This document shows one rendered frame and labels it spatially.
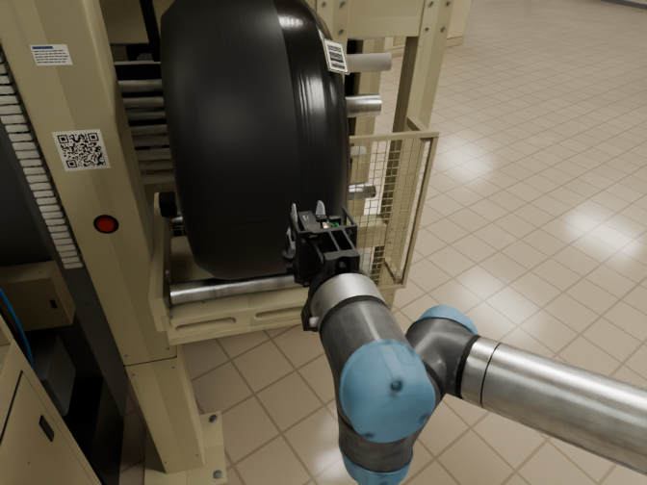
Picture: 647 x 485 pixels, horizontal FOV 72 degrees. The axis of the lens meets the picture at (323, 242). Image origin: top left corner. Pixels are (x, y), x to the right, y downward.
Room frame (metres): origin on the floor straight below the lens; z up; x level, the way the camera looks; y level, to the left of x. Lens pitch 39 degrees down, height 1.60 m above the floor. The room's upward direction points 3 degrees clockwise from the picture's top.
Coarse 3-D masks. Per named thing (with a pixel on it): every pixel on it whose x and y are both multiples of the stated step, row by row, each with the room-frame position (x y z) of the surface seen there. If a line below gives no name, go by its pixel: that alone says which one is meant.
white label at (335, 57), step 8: (328, 40) 0.77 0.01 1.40; (328, 48) 0.76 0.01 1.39; (336, 48) 0.77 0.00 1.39; (328, 56) 0.74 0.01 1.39; (336, 56) 0.75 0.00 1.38; (344, 56) 0.76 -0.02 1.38; (328, 64) 0.73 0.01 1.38; (336, 64) 0.74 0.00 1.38; (344, 64) 0.75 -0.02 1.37; (344, 72) 0.73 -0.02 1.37
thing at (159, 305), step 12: (156, 192) 0.98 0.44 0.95; (156, 204) 0.93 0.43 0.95; (156, 216) 0.88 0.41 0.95; (156, 228) 0.83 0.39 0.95; (168, 228) 0.91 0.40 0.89; (156, 240) 0.79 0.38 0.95; (168, 240) 0.87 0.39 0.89; (156, 252) 0.75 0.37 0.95; (168, 252) 0.82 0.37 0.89; (156, 264) 0.71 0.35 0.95; (168, 264) 0.78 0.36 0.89; (156, 276) 0.67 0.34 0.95; (168, 276) 0.74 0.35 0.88; (156, 288) 0.64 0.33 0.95; (156, 300) 0.61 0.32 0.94; (168, 300) 0.65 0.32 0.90; (156, 312) 0.61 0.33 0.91; (168, 312) 0.64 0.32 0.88; (156, 324) 0.61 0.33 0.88; (168, 324) 0.61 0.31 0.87
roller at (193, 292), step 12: (264, 276) 0.72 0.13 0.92; (276, 276) 0.72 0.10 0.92; (288, 276) 0.73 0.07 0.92; (168, 288) 0.67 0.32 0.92; (180, 288) 0.67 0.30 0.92; (192, 288) 0.67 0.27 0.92; (204, 288) 0.68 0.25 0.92; (216, 288) 0.68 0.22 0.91; (228, 288) 0.69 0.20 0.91; (240, 288) 0.69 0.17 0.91; (252, 288) 0.70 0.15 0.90; (264, 288) 0.71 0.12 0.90; (276, 288) 0.71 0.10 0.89; (180, 300) 0.65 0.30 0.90; (192, 300) 0.66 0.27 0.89
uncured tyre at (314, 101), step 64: (192, 0) 0.81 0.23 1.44; (256, 0) 0.83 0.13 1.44; (192, 64) 0.67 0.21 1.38; (256, 64) 0.69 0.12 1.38; (320, 64) 0.72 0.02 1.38; (192, 128) 0.61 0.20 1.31; (256, 128) 0.63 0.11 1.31; (320, 128) 0.65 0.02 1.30; (192, 192) 0.59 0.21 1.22; (256, 192) 0.59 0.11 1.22; (320, 192) 0.62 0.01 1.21; (256, 256) 0.60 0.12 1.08
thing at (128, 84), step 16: (128, 64) 1.22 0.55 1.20; (144, 64) 1.23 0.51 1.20; (160, 64) 1.24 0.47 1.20; (128, 80) 1.11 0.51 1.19; (144, 80) 1.12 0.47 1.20; (160, 80) 1.13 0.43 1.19; (128, 96) 1.10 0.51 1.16; (144, 96) 1.11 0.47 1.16; (160, 96) 1.11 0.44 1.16; (128, 112) 1.10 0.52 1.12; (144, 112) 1.11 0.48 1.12; (160, 112) 1.12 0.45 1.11; (144, 128) 1.09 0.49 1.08; (160, 128) 1.10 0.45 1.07; (144, 144) 1.10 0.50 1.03; (160, 144) 1.11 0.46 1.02; (144, 160) 1.09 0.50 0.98; (160, 160) 1.12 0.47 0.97; (144, 176) 1.09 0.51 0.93; (160, 176) 1.10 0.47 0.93
